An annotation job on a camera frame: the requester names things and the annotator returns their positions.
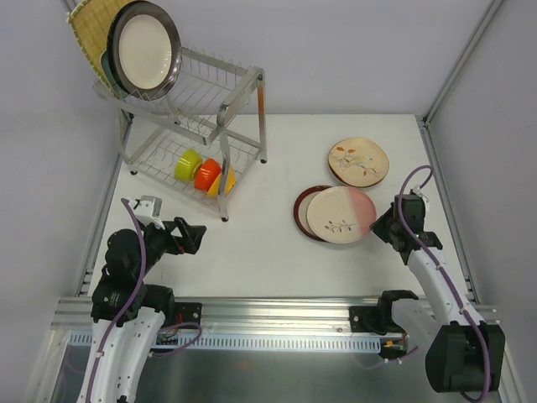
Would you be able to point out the aluminium right frame post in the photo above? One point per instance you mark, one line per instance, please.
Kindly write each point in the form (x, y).
(490, 13)

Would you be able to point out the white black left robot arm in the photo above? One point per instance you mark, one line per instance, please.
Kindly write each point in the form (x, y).
(128, 314)

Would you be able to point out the orange bowl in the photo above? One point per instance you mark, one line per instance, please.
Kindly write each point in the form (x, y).
(207, 174)

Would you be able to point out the pink white round plate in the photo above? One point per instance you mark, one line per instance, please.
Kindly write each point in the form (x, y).
(341, 214)

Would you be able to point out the black rimmed round plate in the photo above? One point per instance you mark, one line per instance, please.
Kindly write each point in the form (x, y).
(118, 87)

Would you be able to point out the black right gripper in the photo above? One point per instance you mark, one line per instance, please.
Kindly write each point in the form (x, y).
(392, 231)

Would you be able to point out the lime green bowl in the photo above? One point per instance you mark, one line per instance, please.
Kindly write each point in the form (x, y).
(187, 167)

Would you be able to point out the white slotted cable duct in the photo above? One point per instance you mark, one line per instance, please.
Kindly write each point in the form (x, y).
(344, 344)

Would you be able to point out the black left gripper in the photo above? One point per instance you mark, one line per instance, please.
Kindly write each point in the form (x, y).
(177, 237)

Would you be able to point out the woven bamboo tray plate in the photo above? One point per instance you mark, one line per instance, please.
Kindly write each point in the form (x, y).
(90, 22)

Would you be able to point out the beige bird round plate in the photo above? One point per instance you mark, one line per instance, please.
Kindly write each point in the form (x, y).
(358, 162)

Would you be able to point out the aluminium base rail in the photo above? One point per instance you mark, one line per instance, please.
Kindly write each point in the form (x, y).
(254, 316)

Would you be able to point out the aluminium frame post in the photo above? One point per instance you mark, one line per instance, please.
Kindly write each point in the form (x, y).
(490, 13)
(69, 5)

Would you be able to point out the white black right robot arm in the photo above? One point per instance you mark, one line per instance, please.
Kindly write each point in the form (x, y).
(463, 353)

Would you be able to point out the dark red rimmed plate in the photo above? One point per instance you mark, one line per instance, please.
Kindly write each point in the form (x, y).
(300, 210)

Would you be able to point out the stainless steel dish rack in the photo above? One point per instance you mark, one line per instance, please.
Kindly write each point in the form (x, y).
(215, 107)

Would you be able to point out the light blue divided plate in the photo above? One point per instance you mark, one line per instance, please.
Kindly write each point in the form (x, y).
(106, 70)

